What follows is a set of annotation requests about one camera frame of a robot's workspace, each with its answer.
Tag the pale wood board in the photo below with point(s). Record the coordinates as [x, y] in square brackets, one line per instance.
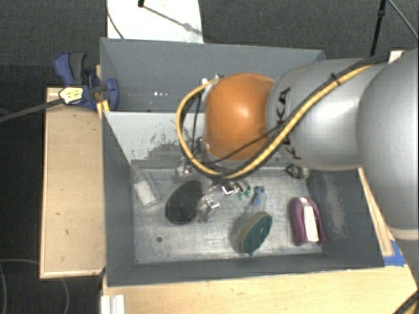
[72, 182]

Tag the grey metal bin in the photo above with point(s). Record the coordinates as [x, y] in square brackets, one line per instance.
[183, 240]

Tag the black oval brush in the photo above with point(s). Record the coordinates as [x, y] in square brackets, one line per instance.
[183, 203]

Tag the small dark olive object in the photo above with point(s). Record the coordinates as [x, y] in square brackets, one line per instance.
[296, 172]

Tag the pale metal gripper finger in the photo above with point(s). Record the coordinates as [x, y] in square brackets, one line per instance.
[207, 207]
[184, 172]

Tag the small blue capped clear bottle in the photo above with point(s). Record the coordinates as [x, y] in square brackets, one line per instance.
[258, 197]

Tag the green round sponge disc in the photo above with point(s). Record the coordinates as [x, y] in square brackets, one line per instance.
[257, 232]

